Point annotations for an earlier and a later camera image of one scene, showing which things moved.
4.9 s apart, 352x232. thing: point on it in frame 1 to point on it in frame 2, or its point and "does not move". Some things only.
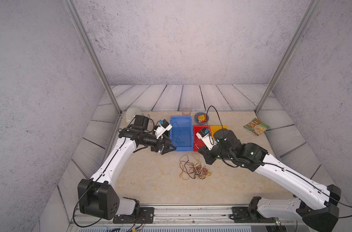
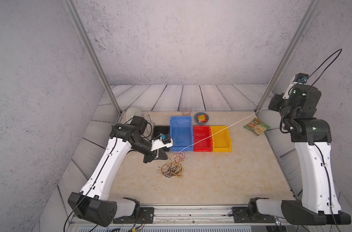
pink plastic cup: [186, 111] does not move
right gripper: [206, 153] to [278, 99]
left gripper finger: [168, 151] to [162, 155]
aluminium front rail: [183, 219] does not move
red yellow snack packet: [202, 118] does not move
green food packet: [256, 125] does not move
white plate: [131, 113] does not move
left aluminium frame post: [77, 21] does not move
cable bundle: [193, 170] to [174, 167]
